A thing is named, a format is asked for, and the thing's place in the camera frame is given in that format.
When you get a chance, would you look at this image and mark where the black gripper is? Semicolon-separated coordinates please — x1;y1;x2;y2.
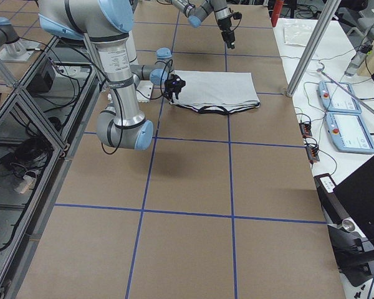
164;74;186;104
217;11;242;49

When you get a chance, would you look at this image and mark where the grey cartoon print t-shirt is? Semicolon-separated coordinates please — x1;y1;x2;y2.
172;70;261;115

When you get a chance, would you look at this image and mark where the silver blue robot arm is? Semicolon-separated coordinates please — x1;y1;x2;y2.
39;1;153;151
166;0;242;49

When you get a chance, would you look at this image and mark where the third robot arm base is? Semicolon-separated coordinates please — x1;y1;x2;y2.
0;17;41;62

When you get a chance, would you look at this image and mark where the clear plastic bag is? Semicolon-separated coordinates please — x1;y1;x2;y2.
283;24;313;47

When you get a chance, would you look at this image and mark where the upper orange circuit board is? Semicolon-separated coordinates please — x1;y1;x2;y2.
299;121;312;138

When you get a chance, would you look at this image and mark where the orange circuit board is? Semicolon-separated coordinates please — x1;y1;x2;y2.
305;143;320;164
299;121;312;138

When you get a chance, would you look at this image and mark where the upper teach pendant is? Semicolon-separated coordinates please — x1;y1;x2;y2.
317;80;362;114

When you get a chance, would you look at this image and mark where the teach pendant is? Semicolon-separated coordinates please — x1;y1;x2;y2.
325;112;374;154
317;80;362;114

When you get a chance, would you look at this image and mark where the lower orange circuit board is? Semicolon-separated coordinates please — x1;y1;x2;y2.
305;143;320;164

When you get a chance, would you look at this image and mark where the lower teach pendant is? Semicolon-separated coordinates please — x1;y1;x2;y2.
325;112;374;154

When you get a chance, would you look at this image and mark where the black laptop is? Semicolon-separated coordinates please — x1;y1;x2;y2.
333;156;374;246

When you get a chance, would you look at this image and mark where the black box with label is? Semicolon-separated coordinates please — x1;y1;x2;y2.
314;173;350;229

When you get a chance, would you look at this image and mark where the black right braided cable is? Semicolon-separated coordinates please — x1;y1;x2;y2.
99;59;175;155

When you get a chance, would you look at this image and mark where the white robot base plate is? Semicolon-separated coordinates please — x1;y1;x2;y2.
107;79;155;103

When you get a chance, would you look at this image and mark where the aluminium frame post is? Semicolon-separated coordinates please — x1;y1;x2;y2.
285;0;341;97

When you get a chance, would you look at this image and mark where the black metal frame rack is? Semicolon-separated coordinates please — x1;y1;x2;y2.
0;38;99;298

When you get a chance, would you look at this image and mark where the black camera stand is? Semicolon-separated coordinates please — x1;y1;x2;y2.
327;218;374;287

